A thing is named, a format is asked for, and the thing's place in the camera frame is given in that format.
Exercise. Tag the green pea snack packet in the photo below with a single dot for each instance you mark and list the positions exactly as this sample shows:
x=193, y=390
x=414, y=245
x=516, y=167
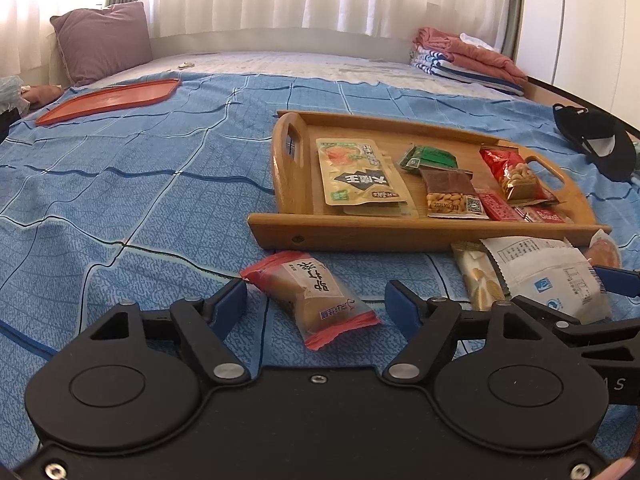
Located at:
x=426, y=157

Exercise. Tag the black baseball cap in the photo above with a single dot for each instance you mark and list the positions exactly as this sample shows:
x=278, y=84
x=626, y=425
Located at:
x=601, y=137

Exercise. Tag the large white snack bag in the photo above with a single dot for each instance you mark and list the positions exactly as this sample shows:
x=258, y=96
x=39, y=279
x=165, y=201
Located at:
x=550, y=272

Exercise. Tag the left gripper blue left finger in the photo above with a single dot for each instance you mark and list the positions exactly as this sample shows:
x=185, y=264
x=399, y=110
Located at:
x=223, y=310

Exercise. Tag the red cashew nut bag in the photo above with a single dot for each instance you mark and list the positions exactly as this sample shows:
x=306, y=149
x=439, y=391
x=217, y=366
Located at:
x=520, y=186

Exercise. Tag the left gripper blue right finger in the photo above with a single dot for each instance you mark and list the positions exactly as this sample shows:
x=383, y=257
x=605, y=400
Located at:
x=406, y=309

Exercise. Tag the mauve pillow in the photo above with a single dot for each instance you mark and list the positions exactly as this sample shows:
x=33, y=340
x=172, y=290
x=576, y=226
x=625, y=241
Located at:
x=97, y=43

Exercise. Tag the white cloth on blanket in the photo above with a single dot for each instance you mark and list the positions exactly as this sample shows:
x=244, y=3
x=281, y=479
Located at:
x=475, y=42

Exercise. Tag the yellow black chinese snack pouch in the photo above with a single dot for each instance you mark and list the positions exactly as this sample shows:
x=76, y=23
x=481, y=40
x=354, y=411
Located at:
x=354, y=173

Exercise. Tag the pink pastry packet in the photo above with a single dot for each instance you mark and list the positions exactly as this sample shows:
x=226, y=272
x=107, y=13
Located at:
x=320, y=304

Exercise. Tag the green drape curtain right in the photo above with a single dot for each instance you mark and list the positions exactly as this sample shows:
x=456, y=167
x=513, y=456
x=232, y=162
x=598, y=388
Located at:
x=513, y=22

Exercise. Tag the folded blue striped towel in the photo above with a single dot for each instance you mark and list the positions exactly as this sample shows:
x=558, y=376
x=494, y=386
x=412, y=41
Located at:
x=434, y=63

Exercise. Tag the orange plastic tray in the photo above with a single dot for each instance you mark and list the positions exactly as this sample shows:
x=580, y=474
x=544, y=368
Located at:
x=109, y=99

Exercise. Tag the pink jelly cup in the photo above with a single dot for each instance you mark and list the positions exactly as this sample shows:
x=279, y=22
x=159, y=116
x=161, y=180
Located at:
x=603, y=251

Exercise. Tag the clear pack white candies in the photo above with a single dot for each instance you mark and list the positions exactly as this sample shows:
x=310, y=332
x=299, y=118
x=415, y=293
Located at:
x=479, y=275

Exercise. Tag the blue plaid bedsheet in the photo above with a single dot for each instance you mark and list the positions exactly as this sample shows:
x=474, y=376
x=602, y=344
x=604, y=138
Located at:
x=150, y=204

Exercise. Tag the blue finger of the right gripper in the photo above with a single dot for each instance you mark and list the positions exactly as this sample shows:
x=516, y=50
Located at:
x=619, y=281
x=544, y=314

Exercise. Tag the red Biscoff cookie pack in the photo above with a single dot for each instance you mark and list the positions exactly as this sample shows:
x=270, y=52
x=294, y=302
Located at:
x=536, y=214

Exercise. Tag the light blue crumpled cloth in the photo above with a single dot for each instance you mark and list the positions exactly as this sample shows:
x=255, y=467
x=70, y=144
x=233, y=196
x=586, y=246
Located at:
x=11, y=97

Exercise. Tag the folded salmon blanket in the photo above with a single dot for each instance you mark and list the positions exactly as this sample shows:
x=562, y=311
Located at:
x=481, y=60

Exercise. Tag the brown peanut snack packet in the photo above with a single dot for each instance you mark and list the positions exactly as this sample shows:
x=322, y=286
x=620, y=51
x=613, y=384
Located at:
x=451, y=195

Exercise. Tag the gold foil snack pouch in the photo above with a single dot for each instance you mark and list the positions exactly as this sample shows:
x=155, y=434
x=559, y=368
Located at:
x=392, y=210

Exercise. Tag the red cracker packet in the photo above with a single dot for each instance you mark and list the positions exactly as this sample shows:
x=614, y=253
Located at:
x=497, y=208

